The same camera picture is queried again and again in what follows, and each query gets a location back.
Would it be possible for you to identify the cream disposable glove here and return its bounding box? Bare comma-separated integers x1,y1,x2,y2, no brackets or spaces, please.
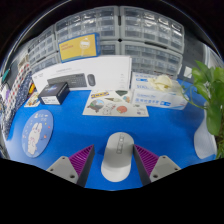
148,74,183,93

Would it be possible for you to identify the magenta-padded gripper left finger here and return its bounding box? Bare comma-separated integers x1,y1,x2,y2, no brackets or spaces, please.
45,143,96,189

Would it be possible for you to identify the white plant pot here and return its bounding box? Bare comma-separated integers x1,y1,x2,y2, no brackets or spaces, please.
193,103,218,160

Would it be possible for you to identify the green leafy plant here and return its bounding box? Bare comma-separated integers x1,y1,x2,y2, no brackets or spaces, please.
181,59,224,159

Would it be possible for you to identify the white keyboard packaging box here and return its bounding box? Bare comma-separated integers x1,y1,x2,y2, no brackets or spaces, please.
31,55,133,95

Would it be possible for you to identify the white wall socket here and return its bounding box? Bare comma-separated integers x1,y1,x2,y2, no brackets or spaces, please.
183,65,194,79

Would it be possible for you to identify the round blue rabbit mouse pad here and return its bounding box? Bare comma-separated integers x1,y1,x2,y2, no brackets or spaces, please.
21,109,54,159

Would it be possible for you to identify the cartoon sticker sheet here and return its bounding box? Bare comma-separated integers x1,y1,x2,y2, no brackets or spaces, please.
82,89,150,118

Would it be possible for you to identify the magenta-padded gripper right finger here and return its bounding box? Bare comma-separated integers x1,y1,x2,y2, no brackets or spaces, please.
132,143,182,187

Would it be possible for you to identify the grey white computer mouse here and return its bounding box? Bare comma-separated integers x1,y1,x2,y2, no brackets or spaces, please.
100,131,135,183

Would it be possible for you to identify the yellow blue-edged box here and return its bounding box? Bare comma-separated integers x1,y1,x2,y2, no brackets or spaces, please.
58,32,102,64

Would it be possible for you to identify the small black camera box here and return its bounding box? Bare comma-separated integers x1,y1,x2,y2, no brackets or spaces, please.
37,81,71,106

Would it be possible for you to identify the red blue checked cloth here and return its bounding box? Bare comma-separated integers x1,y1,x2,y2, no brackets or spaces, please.
1,61,33,111

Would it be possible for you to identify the white blue glove box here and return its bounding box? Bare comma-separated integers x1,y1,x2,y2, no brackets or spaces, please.
129,71,189,111

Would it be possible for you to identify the navy polka dot cloth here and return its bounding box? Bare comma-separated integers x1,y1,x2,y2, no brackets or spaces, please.
1,79,34,141

